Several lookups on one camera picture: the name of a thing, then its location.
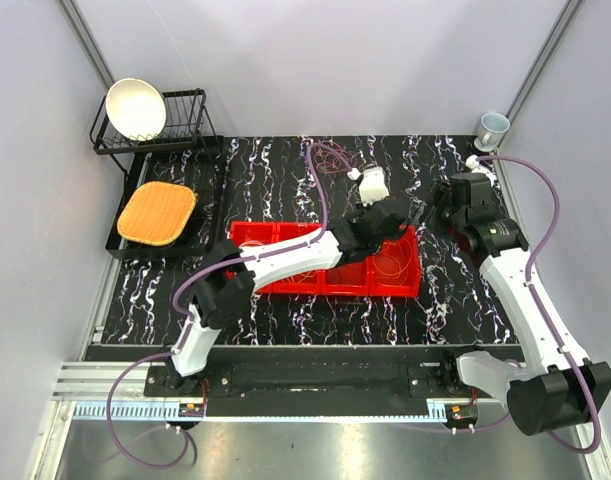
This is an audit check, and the yellow cable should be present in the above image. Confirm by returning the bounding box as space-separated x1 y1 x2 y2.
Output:
284 269 321 286

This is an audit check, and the pink cable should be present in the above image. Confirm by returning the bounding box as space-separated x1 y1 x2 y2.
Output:
314 141 356 174

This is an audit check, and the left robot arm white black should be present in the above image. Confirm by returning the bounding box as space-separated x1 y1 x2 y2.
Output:
165 198 411 396

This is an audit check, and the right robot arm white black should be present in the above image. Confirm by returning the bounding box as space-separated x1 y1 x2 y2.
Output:
414 173 611 436

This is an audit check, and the pale blue mug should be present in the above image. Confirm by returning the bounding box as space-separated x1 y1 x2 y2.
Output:
474 112 511 152

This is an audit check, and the black marbled mat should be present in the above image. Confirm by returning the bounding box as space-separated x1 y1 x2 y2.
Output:
100 134 517 346

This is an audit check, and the black tray under pad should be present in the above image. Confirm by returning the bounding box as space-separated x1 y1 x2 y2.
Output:
106 149 227 260

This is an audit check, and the orange woven pad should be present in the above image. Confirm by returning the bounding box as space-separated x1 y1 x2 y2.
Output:
117 181 198 247

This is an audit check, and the white bowl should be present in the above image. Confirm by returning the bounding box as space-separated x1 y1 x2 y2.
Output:
105 78 167 141

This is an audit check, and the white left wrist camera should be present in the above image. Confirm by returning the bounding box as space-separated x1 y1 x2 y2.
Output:
347 166 389 207

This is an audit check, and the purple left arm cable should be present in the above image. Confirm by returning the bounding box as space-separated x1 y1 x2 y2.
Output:
105 143 356 468

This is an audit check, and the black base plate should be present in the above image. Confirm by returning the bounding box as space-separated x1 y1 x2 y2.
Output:
134 343 561 418

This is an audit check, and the black wire dish rack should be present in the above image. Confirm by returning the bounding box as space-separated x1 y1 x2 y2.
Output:
89 88 224 158

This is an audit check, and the aluminium frame rail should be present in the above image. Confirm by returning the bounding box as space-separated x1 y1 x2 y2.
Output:
53 364 488 427

